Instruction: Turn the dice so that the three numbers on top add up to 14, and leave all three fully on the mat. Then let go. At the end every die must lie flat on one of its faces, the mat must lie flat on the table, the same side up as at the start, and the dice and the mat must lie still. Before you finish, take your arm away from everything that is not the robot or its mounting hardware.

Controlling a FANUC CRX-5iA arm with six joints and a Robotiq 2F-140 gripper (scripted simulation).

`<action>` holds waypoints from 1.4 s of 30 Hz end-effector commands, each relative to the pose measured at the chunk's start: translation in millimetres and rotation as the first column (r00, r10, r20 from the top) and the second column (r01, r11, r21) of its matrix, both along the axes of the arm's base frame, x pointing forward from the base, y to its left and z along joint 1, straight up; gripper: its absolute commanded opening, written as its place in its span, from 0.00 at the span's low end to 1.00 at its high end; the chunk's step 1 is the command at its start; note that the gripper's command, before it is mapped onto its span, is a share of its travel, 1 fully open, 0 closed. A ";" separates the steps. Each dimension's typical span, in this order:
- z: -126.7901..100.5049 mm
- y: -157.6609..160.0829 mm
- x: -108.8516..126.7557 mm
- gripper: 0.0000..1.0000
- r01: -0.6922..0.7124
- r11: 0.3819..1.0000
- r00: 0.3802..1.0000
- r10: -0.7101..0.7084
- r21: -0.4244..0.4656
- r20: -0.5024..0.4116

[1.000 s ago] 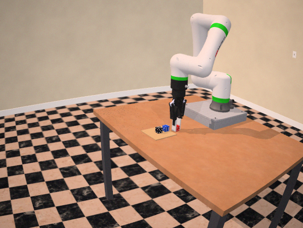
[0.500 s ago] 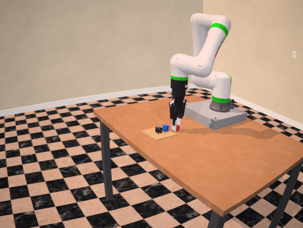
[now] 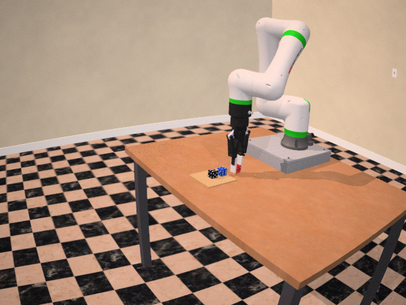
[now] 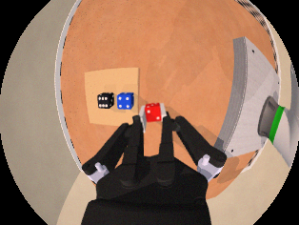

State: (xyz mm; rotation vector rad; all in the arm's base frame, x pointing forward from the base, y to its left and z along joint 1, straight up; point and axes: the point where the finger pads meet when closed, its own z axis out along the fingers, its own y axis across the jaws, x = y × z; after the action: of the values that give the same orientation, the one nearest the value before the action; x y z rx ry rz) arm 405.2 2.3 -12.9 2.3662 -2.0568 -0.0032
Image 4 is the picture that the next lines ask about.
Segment red die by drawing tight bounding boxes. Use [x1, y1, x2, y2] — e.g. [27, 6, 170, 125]
[145, 102, 162, 122]

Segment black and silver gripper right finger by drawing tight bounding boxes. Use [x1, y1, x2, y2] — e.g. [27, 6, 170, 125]
[156, 103, 227, 186]

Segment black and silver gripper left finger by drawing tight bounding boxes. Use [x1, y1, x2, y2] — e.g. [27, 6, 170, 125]
[82, 105, 147, 186]

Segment tan square mat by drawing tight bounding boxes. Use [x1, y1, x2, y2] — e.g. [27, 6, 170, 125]
[85, 68, 138, 126]

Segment black die with white pips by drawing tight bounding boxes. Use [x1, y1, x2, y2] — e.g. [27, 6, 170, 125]
[97, 92, 114, 109]

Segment blue die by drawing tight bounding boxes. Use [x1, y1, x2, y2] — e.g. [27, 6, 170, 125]
[117, 92, 134, 110]

